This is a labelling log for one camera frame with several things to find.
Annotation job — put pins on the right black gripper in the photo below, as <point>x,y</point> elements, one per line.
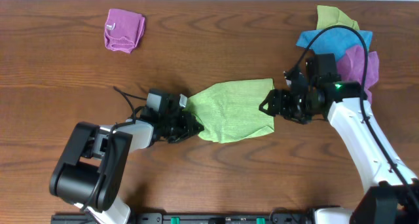
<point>277,105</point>

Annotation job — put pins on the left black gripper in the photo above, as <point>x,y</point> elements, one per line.
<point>187,122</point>

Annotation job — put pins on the light green cloth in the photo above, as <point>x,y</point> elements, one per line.
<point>229,111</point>

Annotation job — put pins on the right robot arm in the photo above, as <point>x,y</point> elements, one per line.
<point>391,188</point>

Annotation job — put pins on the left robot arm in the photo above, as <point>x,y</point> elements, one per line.
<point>89,171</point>

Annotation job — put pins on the purple crumpled cloth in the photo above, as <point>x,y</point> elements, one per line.
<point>351,66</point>

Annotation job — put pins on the blue cloth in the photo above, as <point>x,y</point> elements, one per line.
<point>336,41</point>

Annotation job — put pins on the olive green cloth at back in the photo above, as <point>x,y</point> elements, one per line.
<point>332,16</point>

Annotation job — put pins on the folded purple cloth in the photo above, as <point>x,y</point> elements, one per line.
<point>123,30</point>

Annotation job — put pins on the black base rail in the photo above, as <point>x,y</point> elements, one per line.
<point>212,218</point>

